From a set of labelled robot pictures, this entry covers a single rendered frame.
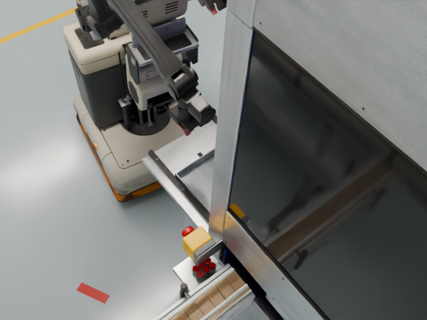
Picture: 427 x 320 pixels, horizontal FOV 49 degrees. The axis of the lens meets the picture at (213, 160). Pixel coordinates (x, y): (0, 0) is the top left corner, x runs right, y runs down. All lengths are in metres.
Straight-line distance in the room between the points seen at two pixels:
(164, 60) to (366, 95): 0.75
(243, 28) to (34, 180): 2.18
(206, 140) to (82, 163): 1.21
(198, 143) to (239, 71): 0.93
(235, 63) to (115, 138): 1.75
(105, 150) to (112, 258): 0.55
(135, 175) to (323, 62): 1.84
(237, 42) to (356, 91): 0.25
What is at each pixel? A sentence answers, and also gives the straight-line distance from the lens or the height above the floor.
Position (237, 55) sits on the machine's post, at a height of 1.73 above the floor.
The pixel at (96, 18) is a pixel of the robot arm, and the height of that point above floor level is 1.29.
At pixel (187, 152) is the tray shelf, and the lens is 1.72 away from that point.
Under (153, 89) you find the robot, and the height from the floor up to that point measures 0.79.
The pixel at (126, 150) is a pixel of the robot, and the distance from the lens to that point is 2.48.
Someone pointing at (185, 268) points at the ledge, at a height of 0.88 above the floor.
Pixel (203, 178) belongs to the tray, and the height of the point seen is 0.88.
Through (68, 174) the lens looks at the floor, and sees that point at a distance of 2.79.
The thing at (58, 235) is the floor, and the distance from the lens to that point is 2.62.
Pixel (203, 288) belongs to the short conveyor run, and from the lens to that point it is 1.44.
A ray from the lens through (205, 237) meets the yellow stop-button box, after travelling 1.39.
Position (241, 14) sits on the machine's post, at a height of 1.81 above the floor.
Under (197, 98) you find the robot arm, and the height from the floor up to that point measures 1.30.
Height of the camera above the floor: 2.29
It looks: 56 degrees down
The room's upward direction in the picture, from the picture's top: 5 degrees clockwise
